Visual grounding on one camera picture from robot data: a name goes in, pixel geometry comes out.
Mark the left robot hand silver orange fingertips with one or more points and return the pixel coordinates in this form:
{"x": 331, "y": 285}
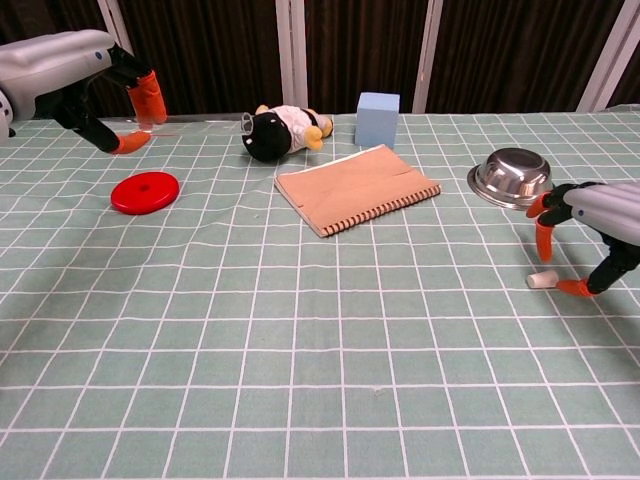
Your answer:
{"x": 55, "y": 65}

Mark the right robot hand silver orange fingertips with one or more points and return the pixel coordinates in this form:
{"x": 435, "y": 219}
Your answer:
{"x": 610, "y": 205}

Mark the white rubber stopper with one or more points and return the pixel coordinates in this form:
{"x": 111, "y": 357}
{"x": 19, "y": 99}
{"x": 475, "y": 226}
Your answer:
{"x": 541, "y": 280}

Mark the clear glass test tube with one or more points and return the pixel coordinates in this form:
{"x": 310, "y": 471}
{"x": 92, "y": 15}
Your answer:
{"x": 200, "y": 121}

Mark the upturned stainless steel bowl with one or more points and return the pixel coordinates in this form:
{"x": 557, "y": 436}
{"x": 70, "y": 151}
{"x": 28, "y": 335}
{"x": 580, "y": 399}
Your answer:
{"x": 510, "y": 175}

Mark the dark brown pleated curtain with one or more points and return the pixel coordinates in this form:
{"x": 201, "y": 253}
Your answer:
{"x": 210, "y": 50}

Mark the red round plastic disc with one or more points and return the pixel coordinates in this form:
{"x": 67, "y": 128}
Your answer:
{"x": 145, "y": 192}

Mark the black white plush penguin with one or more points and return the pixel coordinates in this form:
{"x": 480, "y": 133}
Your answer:
{"x": 272, "y": 140}

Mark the light blue foam cube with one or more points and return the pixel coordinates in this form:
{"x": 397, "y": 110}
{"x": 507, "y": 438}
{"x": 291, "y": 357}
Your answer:
{"x": 376, "y": 122}

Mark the brown spiral notebook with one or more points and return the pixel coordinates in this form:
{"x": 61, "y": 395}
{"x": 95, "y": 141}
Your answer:
{"x": 355, "y": 187}

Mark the green checked tablecloth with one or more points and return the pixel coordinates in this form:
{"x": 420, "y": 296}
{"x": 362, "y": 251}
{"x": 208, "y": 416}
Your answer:
{"x": 320, "y": 360}

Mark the white frame post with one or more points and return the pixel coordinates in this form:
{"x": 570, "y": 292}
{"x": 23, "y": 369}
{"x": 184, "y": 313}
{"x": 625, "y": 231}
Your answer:
{"x": 292, "y": 50}
{"x": 427, "y": 55}
{"x": 607, "y": 60}
{"x": 111, "y": 15}

